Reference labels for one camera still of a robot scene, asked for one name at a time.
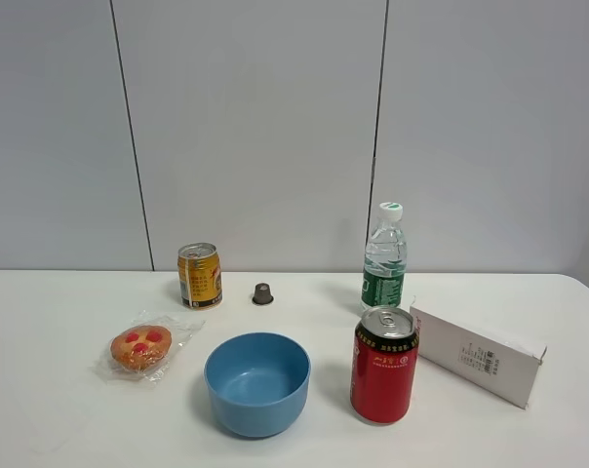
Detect white cardboard box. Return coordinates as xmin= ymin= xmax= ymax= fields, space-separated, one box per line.
xmin=410 ymin=305 xmax=548 ymax=410

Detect small brown coffee capsule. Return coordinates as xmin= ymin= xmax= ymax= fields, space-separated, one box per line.
xmin=252 ymin=283 xmax=274 ymax=305

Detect clear water bottle green label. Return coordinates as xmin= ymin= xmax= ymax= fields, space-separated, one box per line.
xmin=361 ymin=202 xmax=408 ymax=310

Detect gold drink can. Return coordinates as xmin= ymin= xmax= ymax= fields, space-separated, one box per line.
xmin=177 ymin=243 xmax=222 ymax=310

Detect red soda can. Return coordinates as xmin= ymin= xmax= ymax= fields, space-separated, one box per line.
xmin=350 ymin=306 xmax=419 ymax=424

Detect blue plastic bowl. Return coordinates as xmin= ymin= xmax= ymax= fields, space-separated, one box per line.
xmin=204 ymin=332 xmax=311 ymax=439

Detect wrapped fruit bread bun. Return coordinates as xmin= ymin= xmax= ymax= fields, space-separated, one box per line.
xmin=92 ymin=310 xmax=207 ymax=389

